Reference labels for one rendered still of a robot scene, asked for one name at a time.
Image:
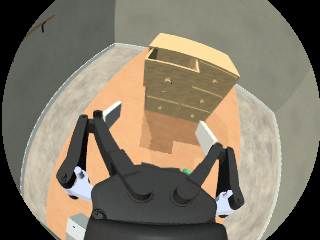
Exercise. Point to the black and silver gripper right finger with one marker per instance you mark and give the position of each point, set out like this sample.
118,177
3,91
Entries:
228,197

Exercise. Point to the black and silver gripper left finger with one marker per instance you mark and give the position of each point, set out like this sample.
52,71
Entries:
72,174

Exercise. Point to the tall wooden chest of drawers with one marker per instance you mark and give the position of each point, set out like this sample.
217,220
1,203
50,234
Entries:
198,51

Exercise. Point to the brown wooden drawer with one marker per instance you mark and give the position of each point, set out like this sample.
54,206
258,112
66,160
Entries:
164,94
191,113
157,73
209,75
165,106
202,99

